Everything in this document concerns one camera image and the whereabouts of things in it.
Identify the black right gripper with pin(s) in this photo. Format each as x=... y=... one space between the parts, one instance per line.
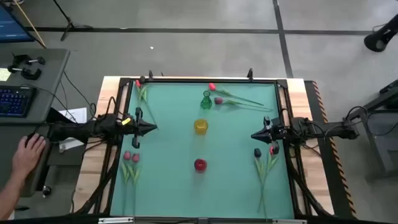
x=275 y=138

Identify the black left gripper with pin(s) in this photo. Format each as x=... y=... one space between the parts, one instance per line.
x=137 y=132

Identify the black artificial tulip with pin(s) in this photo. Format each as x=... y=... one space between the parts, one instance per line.
x=257 y=152

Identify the red artificial tulip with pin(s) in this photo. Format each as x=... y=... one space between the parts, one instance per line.
x=138 y=83
x=273 y=163

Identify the maroon artificial tulip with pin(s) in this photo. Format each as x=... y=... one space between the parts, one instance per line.
x=218 y=100

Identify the bright pink artificial tulip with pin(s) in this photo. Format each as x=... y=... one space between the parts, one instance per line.
x=212 y=86

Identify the person's forearm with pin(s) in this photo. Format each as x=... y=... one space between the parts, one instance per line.
x=9 y=196

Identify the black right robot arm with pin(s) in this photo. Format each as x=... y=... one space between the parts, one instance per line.
x=326 y=130

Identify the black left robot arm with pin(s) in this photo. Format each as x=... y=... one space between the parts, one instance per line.
x=77 y=130

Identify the yellow glass vase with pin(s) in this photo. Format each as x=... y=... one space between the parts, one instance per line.
x=201 y=126

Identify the green glass vase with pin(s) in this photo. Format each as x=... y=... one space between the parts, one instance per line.
x=206 y=102

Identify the red ribbed glass vase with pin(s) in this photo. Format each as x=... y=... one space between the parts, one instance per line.
x=200 y=165

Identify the yellow label tag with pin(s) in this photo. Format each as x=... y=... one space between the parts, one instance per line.
x=126 y=121

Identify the green table mat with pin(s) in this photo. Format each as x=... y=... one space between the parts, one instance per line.
x=174 y=186

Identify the hazard striped table edge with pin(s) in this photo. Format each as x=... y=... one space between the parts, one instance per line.
x=328 y=161

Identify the white paper sheet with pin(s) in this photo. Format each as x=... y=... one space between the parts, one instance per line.
x=77 y=114

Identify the grey side table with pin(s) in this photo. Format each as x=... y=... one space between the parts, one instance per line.
x=51 y=81

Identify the black computer mouse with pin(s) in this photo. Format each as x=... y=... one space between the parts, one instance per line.
x=31 y=136

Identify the grey metal cart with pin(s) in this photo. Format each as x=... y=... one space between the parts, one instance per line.
x=382 y=140

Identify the small black knob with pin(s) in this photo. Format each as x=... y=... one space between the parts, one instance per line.
x=46 y=190

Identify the person's hand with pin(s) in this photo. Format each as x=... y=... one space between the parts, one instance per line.
x=28 y=155

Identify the black tripod stand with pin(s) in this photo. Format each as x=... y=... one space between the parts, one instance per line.
x=70 y=26

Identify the black C-clamp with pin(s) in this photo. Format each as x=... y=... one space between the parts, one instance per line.
x=29 y=74
x=23 y=59

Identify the blue backlit keyboard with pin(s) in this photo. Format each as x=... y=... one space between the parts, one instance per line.
x=14 y=101

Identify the black round-base stand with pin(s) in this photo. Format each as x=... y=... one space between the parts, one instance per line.
x=376 y=42

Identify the pale yellow sticky note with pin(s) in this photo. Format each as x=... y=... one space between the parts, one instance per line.
x=4 y=74

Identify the thin yellow rod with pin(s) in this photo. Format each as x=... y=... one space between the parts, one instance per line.
x=29 y=23

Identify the blue screen monitor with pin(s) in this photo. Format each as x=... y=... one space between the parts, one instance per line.
x=12 y=26

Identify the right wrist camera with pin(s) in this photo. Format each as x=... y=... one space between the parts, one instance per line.
x=280 y=128

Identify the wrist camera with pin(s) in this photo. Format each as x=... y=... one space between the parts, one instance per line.
x=129 y=128
x=280 y=128

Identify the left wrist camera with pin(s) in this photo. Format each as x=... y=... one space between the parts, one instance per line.
x=129 y=128

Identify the black frame clamp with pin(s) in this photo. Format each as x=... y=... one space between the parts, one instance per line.
x=150 y=74
x=249 y=74

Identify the black metal table frame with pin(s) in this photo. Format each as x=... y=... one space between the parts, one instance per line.
x=199 y=80

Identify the silver metal bracket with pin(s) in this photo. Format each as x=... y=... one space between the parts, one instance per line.
x=115 y=220
x=289 y=221

